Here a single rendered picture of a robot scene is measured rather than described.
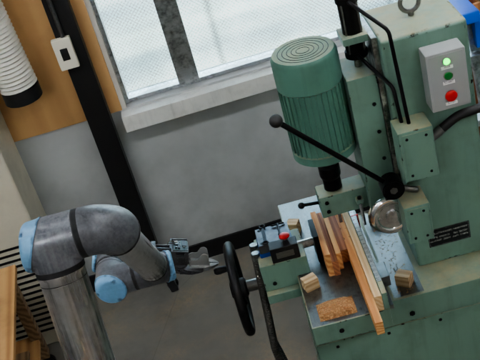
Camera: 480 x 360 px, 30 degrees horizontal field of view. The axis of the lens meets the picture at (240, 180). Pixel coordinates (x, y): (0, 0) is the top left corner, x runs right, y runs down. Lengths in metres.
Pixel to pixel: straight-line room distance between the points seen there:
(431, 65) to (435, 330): 0.81
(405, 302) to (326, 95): 0.64
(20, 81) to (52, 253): 1.61
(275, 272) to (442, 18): 0.82
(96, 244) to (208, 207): 2.10
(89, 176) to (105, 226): 1.94
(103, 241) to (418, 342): 1.05
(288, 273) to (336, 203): 0.24
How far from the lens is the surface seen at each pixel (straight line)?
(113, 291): 2.59
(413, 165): 2.34
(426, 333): 2.65
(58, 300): 2.09
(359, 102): 2.35
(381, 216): 2.47
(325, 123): 2.34
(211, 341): 3.80
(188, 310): 3.99
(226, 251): 2.61
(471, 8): 3.23
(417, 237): 2.45
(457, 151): 2.46
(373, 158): 2.44
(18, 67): 3.56
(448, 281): 2.58
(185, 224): 4.14
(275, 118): 2.23
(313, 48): 2.33
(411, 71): 2.31
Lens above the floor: 2.48
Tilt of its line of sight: 32 degrees down
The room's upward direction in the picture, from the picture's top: 16 degrees counter-clockwise
